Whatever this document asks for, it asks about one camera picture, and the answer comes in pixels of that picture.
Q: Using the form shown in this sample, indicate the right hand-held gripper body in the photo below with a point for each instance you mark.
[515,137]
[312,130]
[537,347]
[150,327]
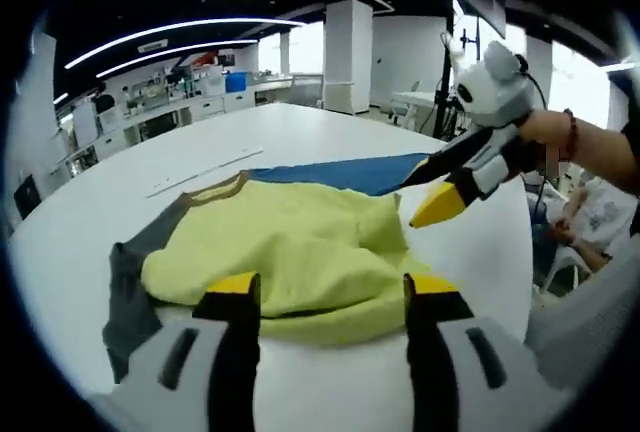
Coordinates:
[500,92]

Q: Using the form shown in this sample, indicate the long ceiling light strip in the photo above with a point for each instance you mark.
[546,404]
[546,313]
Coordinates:
[180,29]
[175,52]

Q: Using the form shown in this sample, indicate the black chair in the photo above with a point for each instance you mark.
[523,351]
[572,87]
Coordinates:
[27,197]

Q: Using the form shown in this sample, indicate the black tripod stand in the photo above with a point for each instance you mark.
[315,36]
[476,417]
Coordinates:
[442,97]

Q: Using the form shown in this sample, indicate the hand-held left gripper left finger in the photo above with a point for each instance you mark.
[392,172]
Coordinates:
[200,377]

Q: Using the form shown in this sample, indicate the white counter cabinets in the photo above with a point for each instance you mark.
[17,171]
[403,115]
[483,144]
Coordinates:
[165,117]

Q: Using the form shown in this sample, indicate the blue storage bin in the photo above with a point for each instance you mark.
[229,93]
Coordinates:
[236,82]

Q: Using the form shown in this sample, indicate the white chair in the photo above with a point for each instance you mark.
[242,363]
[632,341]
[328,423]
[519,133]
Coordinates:
[562,267]

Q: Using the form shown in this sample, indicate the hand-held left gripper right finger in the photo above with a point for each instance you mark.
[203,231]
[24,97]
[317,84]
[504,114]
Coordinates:
[450,377]

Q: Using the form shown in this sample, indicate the white template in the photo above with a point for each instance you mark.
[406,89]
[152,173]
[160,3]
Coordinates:
[210,170]

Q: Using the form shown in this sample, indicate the person's right hand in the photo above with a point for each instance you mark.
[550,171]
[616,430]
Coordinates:
[542,127]

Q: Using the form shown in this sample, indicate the yellow-green garment with grey and blue sleeves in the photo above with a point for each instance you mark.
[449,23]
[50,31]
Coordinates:
[280,242]

